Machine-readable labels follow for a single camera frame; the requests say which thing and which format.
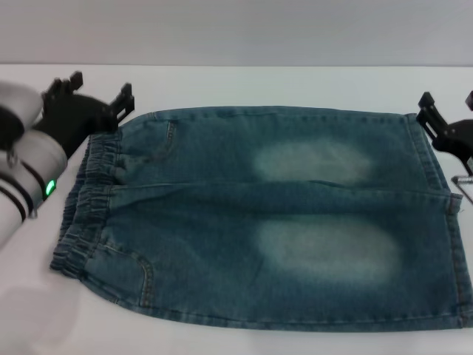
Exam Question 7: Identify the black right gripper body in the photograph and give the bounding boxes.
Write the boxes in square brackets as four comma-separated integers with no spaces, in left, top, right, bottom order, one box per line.
[432,118,473,175]

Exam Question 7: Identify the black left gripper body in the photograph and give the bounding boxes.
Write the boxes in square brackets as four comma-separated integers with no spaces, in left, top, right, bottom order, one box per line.
[32,89,120,159]

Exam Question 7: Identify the blue denim shorts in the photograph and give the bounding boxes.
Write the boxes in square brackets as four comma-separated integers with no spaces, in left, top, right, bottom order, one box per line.
[50,105,473,333]

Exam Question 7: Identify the right arm silver cable plug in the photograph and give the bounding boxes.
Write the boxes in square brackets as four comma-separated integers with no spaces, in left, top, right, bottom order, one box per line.
[451,175,473,205]

